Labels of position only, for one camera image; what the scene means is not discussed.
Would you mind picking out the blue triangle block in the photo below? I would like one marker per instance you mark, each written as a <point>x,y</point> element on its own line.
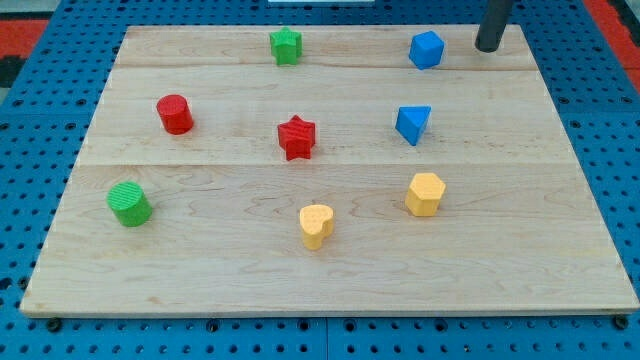
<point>412,121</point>

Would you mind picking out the red cylinder block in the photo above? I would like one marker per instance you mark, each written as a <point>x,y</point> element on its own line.
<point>175,114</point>

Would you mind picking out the blue cube block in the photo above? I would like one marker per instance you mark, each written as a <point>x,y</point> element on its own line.
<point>426,50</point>

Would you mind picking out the green cylinder block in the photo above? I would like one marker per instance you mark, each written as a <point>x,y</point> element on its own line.
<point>129,204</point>

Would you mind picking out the green star block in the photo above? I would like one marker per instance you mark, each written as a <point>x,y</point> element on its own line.
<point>286,46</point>

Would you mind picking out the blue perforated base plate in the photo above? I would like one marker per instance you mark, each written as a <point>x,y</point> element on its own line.
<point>589,63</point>

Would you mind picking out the light wooden board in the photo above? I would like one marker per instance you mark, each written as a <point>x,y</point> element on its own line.
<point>517,231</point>

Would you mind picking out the yellow heart block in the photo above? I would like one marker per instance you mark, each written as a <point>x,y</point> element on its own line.
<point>316,223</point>

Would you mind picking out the black cylindrical robot arm tip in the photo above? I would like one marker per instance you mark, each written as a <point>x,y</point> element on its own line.
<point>493,24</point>

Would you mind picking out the red star block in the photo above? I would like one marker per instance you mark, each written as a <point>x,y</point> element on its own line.
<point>297,137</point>

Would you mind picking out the yellow hexagon block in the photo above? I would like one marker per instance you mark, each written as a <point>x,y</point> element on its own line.
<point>424,194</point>

